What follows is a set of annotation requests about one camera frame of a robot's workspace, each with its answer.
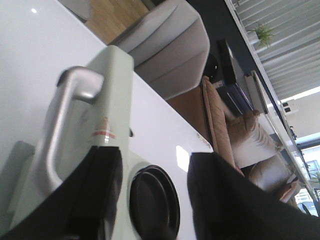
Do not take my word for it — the dark washing machine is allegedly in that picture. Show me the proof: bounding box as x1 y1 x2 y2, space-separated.
203 39 254 117

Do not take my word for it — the right grey upholstered chair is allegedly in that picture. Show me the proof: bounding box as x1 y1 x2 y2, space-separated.
111 0 210 100

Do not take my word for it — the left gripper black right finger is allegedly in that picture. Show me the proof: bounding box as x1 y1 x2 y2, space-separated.
187 152 320 240

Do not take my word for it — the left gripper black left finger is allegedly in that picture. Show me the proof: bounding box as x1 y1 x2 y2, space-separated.
1 146 123 240

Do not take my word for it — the black round frying pan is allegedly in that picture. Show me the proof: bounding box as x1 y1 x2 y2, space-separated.
129 165 180 240

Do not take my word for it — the potted green plant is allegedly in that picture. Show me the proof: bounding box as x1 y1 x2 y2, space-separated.
248 22 274 48

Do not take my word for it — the mint green breakfast maker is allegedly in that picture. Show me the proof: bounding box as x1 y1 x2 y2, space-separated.
10 45 139 240

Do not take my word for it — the beige sofa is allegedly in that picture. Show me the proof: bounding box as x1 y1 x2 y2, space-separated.
200 76 301 203

